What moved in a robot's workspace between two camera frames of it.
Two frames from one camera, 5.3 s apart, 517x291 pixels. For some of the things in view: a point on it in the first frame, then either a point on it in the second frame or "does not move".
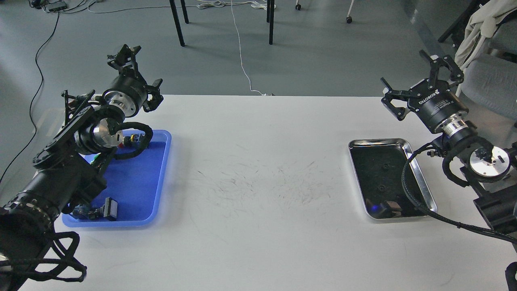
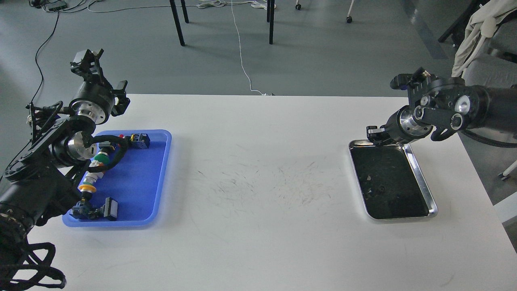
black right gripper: (435, 105) -> (402, 127)
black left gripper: (129, 91) -> (95, 100)
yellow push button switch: (82, 211) does not move
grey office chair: (489, 80) does not move
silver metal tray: (378, 164) does not move
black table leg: (176, 20) does not move
